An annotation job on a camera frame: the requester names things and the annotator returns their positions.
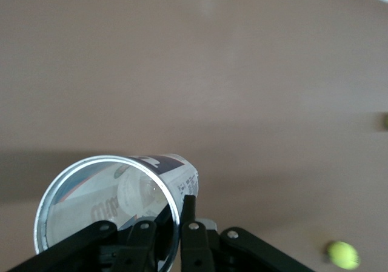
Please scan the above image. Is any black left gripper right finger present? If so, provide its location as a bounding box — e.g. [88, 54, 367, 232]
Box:
[179, 194, 318, 272]

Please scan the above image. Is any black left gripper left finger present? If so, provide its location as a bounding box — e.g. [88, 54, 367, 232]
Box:
[0, 205, 176, 272]

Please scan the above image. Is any white blue tennis ball can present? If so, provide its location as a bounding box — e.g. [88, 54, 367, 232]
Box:
[33, 153, 199, 272]

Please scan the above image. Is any yellow tennis ball Wilson print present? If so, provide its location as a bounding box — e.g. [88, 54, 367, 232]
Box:
[326, 240, 362, 270]

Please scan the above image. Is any brown table cover mat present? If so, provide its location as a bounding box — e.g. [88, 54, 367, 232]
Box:
[0, 0, 388, 272]

